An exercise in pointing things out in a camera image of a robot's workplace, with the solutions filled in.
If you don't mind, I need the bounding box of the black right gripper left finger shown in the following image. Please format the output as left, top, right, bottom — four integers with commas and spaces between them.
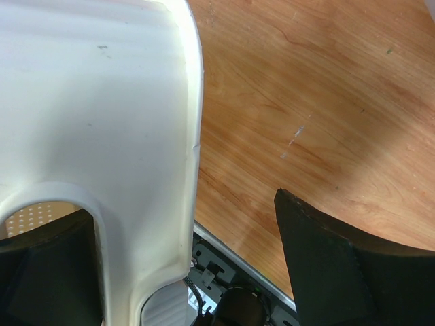
1, 209, 103, 325

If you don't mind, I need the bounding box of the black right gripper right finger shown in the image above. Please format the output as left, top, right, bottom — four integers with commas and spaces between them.
274, 189, 434, 325

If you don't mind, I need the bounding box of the beige perforated basket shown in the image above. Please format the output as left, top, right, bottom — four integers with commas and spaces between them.
1, 1, 204, 325

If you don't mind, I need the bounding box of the black mounting rail plate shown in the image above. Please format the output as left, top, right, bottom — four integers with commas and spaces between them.
184, 223, 300, 325

